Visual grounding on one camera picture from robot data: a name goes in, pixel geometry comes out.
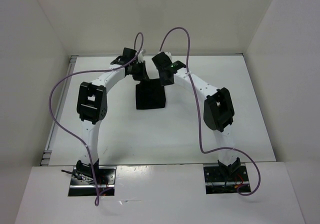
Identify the black skirt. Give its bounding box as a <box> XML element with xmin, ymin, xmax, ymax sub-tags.
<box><xmin>135</xmin><ymin>78</ymin><xmax>166</xmax><ymax>110</ymax></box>

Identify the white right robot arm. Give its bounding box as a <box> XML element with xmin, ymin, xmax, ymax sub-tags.
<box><xmin>151</xmin><ymin>51</ymin><xmax>241</xmax><ymax>182</ymax></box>

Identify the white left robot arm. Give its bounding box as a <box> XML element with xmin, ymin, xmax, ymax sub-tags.
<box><xmin>76</xmin><ymin>47</ymin><xmax>149</xmax><ymax>184</ymax></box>

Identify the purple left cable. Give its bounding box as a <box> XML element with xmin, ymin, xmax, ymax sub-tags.
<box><xmin>48</xmin><ymin>32</ymin><xmax>145</xmax><ymax>207</ymax></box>

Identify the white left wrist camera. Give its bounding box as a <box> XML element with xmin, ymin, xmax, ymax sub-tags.
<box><xmin>137</xmin><ymin>49</ymin><xmax>146</xmax><ymax>63</ymax></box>

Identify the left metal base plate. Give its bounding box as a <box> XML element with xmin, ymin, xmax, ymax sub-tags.
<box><xmin>67</xmin><ymin>166</ymin><xmax>117</xmax><ymax>197</ymax></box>

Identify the metal base plate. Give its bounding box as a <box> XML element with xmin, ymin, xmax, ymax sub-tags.
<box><xmin>203</xmin><ymin>165</ymin><xmax>251</xmax><ymax>195</ymax></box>
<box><xmin>67</xmin><ymin>166</ymin><xmax>117</xmax><ymax>197</ymax></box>

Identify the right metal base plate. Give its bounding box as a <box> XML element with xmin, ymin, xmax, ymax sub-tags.
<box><xmin>203</xmin><ymin>165</ymin><xmax>251</xmax><ymax>195</ymax></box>

